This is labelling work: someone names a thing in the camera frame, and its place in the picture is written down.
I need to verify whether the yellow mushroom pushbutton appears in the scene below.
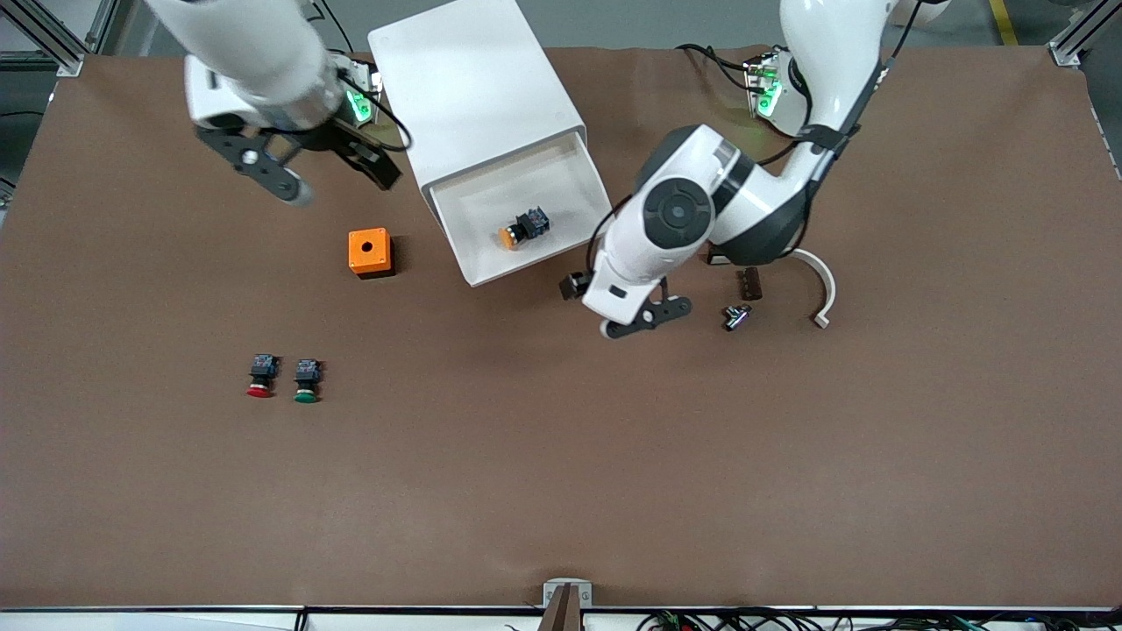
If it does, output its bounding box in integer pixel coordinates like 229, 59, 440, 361
497, 205, 552, 253

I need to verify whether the brown table mat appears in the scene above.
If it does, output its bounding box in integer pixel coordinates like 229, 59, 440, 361
0, 44, 1122, 610

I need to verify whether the red mushroom pushbutton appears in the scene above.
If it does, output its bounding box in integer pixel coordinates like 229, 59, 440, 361
246, 354, 281, 400

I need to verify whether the white semicircular pipe clamp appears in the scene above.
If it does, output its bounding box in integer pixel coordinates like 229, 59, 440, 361
789, 248, 838, 330

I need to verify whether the orange button enclosure box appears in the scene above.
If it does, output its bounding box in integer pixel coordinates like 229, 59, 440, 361
348, 228, 395, 280

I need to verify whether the black right arm base cable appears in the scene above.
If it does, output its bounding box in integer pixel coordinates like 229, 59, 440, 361
307, 0, 353, 53

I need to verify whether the black arm base cable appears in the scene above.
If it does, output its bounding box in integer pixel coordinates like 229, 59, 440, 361
307, 0, 353, 53
677, 42, 755, 93

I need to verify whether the aluminium frame profile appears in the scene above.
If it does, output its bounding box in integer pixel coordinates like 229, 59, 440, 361
0, 0, 86, 78
1049, 0, 1122, 68

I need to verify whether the black left arm base cable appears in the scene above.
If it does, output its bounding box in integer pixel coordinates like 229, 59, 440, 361
677, 42, 755, 93

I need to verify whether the grey metal edge bracket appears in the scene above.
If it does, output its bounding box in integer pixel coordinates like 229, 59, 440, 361
543, 578, 593, 609

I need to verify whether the black cable bundle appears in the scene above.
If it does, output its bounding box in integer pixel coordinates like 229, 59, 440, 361
636, 608, 1122, 631

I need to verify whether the white table edge rail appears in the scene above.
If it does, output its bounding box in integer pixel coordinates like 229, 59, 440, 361
0, 606, 1122, 631

